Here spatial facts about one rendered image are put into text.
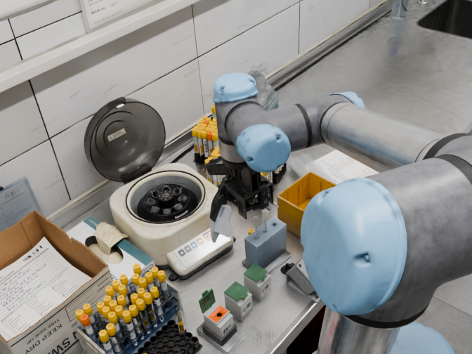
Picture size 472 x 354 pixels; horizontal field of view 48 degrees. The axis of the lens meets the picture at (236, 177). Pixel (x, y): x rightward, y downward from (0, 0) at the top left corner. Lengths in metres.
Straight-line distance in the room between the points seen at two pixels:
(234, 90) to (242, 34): 0.88
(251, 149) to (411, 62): 1.43
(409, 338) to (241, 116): 0.43
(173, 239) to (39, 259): 0.32
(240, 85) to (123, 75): 0.60
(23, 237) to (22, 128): 0.26
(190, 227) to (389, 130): 0.68
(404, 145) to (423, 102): 1.26
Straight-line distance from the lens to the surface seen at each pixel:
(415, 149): 0.64
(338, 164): 1.56
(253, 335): 1.17
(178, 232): 1.24
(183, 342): 1.16
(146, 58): 1.48
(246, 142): 0.81
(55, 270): 1.30
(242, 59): 1.79
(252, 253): 1.22
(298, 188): 1.38
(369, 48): 2.25
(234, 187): 1.01
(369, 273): 0.45
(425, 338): 0.90
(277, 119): 0.83
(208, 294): 1.11
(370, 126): 0.73
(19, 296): 1.28
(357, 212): 0.46
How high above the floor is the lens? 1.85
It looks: 39 degrees down
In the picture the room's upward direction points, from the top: 4 degrees counter-clockwise
